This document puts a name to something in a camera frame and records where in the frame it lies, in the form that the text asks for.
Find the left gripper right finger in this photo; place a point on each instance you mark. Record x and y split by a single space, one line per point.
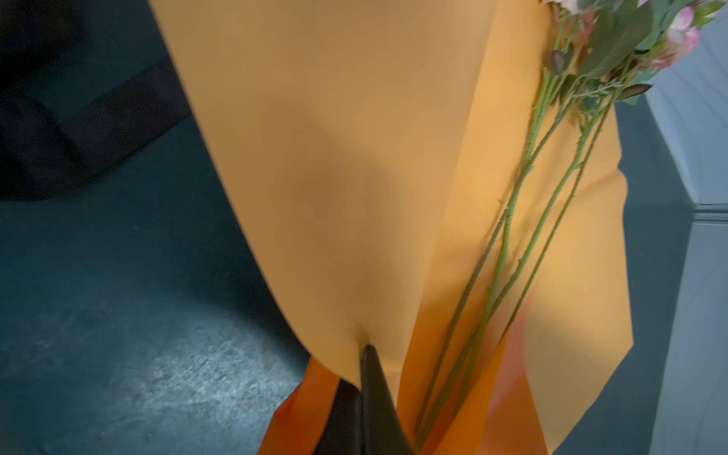
382 433

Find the orange wrapping paper sheet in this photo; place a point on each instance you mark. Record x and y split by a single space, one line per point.
366 148

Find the dark pink fake flower stem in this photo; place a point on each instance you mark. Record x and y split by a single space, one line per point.
601 55

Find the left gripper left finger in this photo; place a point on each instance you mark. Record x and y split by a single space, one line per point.
342 434

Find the green table mat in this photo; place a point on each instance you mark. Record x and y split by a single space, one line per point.
134 319

